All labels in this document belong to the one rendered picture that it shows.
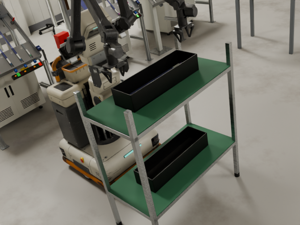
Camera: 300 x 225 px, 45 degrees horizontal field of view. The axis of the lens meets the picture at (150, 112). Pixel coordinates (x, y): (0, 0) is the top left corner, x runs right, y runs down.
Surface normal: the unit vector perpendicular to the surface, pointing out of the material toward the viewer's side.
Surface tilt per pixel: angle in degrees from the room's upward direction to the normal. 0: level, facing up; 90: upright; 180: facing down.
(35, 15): 90
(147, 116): 0
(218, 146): 0
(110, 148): 0
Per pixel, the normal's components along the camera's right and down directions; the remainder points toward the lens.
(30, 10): 0.72, 0.26
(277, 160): -0.18, -0.83
